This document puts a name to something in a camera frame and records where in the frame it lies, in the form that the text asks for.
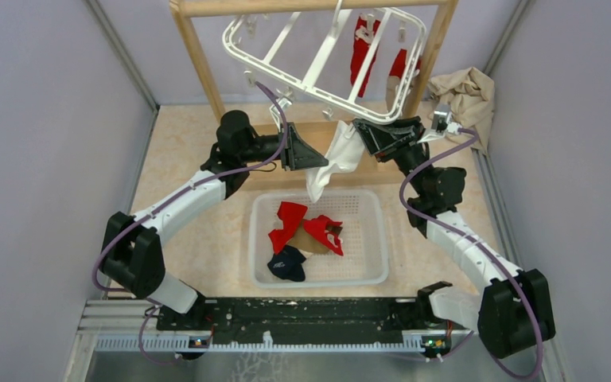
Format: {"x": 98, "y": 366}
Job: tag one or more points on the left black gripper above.
{"x": 297, "y": 154}

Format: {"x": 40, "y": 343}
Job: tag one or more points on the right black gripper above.
{"x": 383, "y": 138}

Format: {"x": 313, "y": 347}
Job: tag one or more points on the white sock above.
{"x": 343, "y": 155}

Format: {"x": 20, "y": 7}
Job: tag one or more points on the white plastic basket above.
{"x": 364, "y": 242}

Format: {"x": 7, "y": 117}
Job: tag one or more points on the white clip drying hanger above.
{"x": 300, "y": 47}

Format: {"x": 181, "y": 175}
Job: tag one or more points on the tan brown sock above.
{"x": 305, "y": 243}

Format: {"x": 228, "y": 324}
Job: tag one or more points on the navy santa sock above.
{"x": 288, "y": 265}

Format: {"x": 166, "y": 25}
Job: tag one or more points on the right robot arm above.
{"x": 511, "y": 310}

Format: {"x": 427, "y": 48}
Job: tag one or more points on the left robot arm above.
{"x": 132, "y": 247}

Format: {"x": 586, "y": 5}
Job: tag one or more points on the wooden hanger stand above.
{"x": 184, "y": 11}

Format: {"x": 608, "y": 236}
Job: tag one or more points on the brown argyle sock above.
{"x": 395, "y": 87}

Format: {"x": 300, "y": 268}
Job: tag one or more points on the beige crumpled cloth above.
{"x": 471, "y": 96}

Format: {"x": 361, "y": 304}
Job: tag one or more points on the red santa sock left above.
{"x": 365, "y": 30}

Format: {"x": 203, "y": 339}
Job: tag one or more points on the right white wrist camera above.
{"x": 443, "y": 124}

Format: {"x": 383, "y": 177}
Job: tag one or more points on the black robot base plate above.
{"x": 396, "y": 324}

